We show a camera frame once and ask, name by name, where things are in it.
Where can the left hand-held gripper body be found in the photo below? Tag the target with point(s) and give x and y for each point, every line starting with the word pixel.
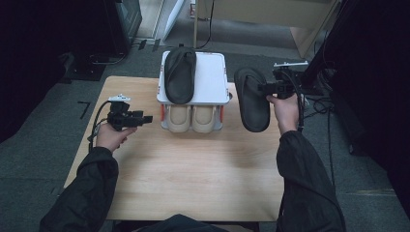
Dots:
pixel 121 116

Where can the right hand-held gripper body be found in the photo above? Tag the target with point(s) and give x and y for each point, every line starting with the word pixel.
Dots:
pixel 286 83

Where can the black slipper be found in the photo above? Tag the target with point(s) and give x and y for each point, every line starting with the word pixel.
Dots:
pixel 253 109
pixel 180 77

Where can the person's left hand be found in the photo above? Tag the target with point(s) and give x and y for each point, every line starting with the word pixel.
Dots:
pixel 109 138

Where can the person's right hand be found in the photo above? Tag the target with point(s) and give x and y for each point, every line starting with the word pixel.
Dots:
pixel 286 112

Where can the black cabinet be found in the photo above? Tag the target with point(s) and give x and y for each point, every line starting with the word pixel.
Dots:
pixel 125 22

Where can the white board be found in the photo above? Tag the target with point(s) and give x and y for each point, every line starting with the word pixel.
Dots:
pixel 174 17

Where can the person's dark clothed body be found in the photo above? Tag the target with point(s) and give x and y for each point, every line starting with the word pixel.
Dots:
pixel 183 224

